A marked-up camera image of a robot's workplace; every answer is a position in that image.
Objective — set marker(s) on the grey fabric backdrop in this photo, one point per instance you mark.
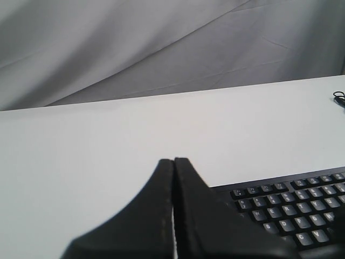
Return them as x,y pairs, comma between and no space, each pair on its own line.
69,52

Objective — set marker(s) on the black computer keyboard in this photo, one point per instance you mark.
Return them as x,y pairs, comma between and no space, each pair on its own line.
299,208

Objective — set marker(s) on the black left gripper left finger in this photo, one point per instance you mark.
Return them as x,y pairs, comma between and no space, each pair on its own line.
142,229

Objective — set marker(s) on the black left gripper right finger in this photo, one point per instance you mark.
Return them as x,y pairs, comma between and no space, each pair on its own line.
206,227

